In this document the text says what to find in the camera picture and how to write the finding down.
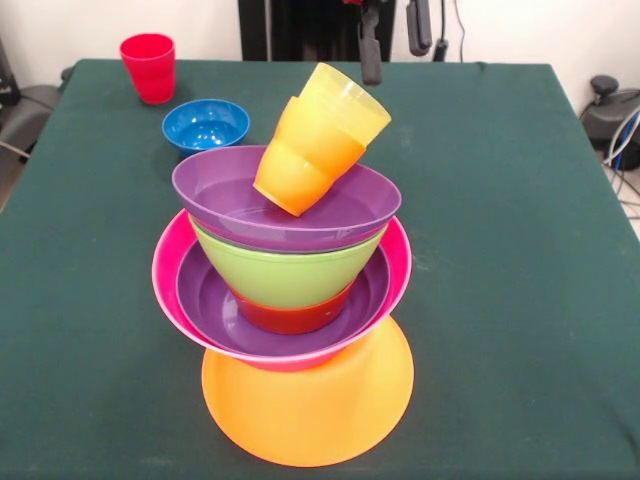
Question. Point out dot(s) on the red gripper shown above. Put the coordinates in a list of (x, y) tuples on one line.
[(352, 2)]

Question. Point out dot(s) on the green plastic bowl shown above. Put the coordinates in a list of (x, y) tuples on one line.
[(290, 275)]

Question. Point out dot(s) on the purple plastic bowl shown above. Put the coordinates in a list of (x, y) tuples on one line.
[(200, 305), (350, 200)]

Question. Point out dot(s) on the red plastic cup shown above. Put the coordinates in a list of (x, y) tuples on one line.
[(147, 70)]

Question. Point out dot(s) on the dark green table cloth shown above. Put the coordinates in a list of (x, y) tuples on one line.
[(100, 325)]

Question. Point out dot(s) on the large orange plastic bowl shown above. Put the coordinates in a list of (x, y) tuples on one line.
[(310, 415)]

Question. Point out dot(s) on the orange plastic cup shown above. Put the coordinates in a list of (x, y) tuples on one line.
[(305, 165)]

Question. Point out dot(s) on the small red-orange plastic bowl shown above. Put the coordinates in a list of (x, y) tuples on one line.
[(295, 320)]

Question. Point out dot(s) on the small blue plastic bowl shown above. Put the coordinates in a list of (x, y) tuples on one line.
[(205, 130)]

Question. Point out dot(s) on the large pink plastic bowl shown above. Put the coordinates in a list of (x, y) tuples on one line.
[(167, 280)]

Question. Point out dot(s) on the yellow plastic cup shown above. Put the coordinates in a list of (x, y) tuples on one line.
[(350, 105)]

